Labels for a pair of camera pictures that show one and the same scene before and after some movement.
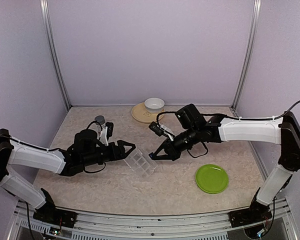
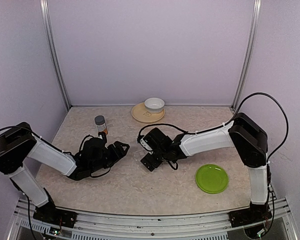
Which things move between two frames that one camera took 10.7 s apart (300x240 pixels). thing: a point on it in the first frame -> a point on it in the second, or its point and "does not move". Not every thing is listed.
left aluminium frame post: [44, 6] does not move
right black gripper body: [176, 152] -> [154, 163]
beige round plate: [140, 113] does not move
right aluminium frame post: [248, 54] does not move
